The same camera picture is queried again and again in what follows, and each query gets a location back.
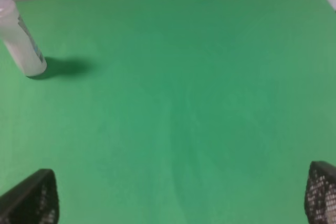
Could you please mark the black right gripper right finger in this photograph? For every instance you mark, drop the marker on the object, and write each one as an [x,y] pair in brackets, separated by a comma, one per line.
[319,197]

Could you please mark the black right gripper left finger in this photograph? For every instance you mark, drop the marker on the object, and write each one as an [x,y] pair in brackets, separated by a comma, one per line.
[34,200]

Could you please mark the white bottle with black brush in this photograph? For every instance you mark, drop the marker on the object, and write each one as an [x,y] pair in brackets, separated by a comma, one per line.
[19,42]

